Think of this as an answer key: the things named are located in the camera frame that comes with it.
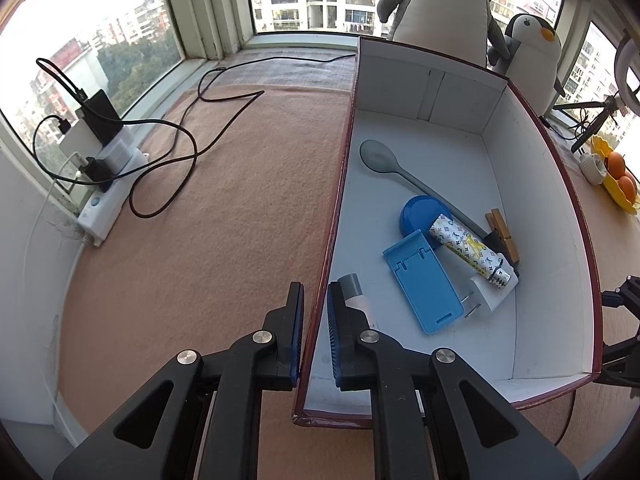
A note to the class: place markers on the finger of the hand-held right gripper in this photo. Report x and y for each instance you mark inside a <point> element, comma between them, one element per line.
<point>622,362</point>
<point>627,294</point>

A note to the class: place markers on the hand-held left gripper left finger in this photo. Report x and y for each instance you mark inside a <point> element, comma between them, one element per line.
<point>297,330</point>

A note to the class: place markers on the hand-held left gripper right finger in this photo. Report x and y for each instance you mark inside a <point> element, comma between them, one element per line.
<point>334,335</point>

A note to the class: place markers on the pale pink tube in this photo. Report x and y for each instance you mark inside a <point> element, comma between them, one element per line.
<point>350,285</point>

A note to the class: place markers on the blue phone stand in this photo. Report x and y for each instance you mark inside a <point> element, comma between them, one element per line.
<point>425,290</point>

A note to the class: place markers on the wooden clothespin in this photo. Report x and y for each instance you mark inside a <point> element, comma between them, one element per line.
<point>505,235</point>

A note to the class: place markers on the white wall charger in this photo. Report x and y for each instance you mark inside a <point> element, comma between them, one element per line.
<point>490,297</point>

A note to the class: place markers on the blue round lid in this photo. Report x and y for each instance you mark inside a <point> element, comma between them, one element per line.
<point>417,215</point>

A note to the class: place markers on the white patterned lighter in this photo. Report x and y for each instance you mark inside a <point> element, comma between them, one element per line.
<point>470,250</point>

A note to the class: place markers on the grey spoon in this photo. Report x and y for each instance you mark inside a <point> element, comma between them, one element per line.
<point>377,156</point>

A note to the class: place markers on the white cardboard box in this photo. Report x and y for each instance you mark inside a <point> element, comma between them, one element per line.
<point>450,160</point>

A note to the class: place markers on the yellow fruit bowl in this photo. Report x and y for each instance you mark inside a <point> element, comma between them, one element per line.
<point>620,199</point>

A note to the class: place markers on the orange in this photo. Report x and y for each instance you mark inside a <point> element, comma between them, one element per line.
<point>626,186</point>
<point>616,162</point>

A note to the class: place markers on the white round tape roll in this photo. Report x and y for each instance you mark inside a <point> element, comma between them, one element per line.
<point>593,169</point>

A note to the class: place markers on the white power strip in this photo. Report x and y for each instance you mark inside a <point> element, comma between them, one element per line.
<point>107,205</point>

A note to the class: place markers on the small penguin plush toy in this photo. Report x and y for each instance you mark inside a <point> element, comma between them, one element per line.
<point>532,70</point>

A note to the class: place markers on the white plug adapter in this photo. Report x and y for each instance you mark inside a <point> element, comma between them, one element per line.
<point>120,155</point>

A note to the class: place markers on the black plug charger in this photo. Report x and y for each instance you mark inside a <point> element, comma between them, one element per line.
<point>97,170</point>

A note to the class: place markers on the black power bank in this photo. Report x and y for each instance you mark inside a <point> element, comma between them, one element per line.
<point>102,117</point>

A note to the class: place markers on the white power bank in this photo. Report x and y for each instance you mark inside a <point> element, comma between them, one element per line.
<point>77,140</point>

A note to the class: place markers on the large penguin plush toy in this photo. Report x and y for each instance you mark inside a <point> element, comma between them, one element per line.
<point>445,15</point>

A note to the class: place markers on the white window frame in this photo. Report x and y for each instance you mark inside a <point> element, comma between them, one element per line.
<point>210,10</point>

